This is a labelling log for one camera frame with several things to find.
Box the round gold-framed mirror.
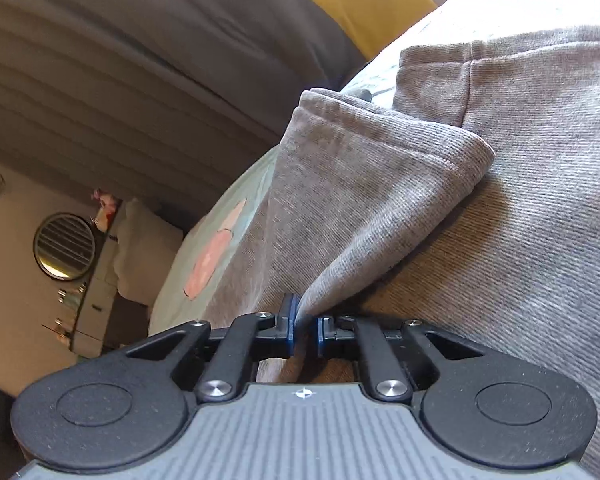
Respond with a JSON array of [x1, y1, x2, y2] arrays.
[[33, 212, 97, 282]]

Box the grey curtain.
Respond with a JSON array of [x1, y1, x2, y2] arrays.
[[0, 0, 365, 212]]

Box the mint green patterned bedsheet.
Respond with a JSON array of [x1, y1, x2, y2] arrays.
[[148, 0, 600, 334]]

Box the white dresser cabinet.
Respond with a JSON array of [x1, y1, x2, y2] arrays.
[[70, 228, 148, 359]]

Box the white pillow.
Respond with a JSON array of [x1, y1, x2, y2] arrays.
[[114, 198, 184, 307]]

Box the grey sweat pants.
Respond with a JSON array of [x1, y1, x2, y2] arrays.
[[202, 24, 600, 428]]

